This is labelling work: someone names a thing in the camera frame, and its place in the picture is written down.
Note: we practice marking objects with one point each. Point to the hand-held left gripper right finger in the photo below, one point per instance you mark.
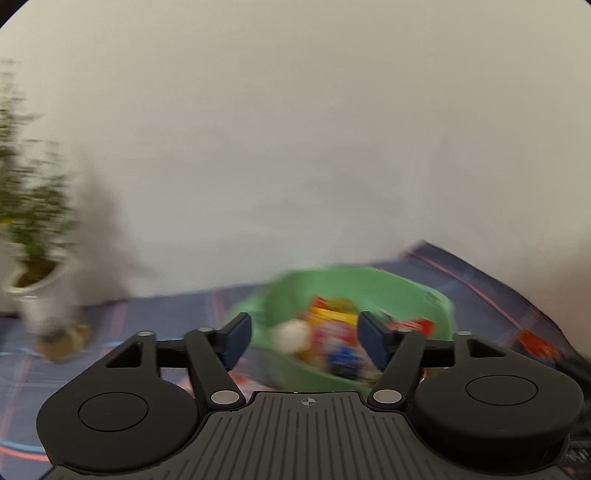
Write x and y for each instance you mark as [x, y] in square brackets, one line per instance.
[371, 341]

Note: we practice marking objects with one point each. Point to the small red and yellow packet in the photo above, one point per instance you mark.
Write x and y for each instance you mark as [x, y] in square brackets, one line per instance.
[540, 344]

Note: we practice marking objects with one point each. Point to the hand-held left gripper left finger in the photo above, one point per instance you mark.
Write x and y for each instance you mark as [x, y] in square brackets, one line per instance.
[238, 339]

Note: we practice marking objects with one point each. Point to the potted plant in white pot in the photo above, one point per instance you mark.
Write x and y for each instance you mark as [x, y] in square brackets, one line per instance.
[41, 295]

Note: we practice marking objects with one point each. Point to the clear packet of white puffs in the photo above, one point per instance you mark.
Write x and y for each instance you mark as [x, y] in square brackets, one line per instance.
[291, 337]

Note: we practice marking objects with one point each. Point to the yellow snack bag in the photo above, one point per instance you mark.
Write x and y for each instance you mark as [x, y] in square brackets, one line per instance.
[332, 323]

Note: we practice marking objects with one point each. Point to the green plastic bowl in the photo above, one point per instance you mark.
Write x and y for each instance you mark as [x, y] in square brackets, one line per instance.
[295, 295]

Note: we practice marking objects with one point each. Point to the black object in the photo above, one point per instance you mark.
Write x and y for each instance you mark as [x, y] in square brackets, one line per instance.
[577, 383]

